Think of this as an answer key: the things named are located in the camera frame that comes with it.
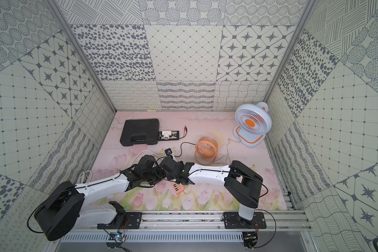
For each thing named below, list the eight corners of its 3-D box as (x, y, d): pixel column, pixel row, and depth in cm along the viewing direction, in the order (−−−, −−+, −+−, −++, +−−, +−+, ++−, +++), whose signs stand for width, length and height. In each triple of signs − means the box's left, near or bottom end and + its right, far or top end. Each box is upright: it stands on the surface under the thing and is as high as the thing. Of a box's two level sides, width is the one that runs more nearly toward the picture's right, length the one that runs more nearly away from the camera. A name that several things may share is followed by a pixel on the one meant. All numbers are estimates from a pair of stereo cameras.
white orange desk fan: (234, 149, 102) (245, 119, 80) (230, 128, 114) (239, 97, 91) (259, 149, 102) (278, 119, 80) (253, 128, 114) (268, 97, 91)
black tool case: (122, 145, 103) (118, 140, 98) (130, 121, 117) (127, 115, 112) (157, 145, 103) (156, 140, 98) (162, 121, 117) (160, 115, 112)
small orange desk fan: (195, 165, 95) (195, 154, 85) (195, 148, 102) (195, 136, 92) (216, 165, 95) (219, 154, 85) (215, 148, 103) (217, 136, 92)
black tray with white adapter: (157, 141, 105) (156, 137, 101) (159, 133, 109) (158, 129, 106) (179, 141, 105) (178, 137, 101) (179, 133, 109) (179, 129, 106)
